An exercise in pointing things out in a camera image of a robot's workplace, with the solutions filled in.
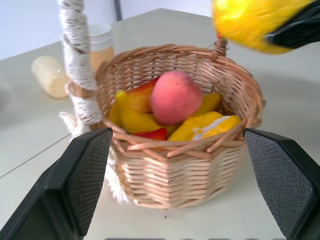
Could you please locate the orange red mango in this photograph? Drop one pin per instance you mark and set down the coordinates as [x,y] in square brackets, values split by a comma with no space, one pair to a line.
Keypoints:
[141,98]

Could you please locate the pink peach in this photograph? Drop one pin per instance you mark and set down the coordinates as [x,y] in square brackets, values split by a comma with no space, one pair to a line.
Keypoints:
[175,98]

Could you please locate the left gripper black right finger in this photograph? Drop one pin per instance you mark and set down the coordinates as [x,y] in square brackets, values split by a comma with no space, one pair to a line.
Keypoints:
[285,180]

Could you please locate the beige jar with white lid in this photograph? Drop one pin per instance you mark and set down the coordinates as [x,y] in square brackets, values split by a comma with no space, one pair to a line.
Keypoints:
[101,42]

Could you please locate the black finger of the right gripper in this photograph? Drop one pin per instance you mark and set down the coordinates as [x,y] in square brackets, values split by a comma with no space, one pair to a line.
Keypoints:
[300,31]

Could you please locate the half peeled yellow banana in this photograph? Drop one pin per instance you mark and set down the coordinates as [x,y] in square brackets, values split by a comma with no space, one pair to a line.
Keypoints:
[195,126]

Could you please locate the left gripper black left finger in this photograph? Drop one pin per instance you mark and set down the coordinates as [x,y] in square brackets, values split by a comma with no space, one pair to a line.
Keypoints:
[57,190]

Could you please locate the yellow fruit slice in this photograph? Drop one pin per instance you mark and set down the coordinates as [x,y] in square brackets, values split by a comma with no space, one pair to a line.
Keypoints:
[210,101]

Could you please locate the large yellow fruit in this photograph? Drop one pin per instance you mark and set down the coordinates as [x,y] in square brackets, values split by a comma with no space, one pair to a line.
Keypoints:
[245,22]

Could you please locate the dark pole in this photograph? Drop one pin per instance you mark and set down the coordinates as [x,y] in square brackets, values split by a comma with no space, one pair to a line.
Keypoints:
[118,10]

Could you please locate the beige plastic bottle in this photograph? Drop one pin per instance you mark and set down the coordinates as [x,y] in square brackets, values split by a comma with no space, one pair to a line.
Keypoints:
[50,75]

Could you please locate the small red fruit piece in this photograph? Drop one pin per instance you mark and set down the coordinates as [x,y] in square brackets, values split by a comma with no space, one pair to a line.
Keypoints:
[153,134]

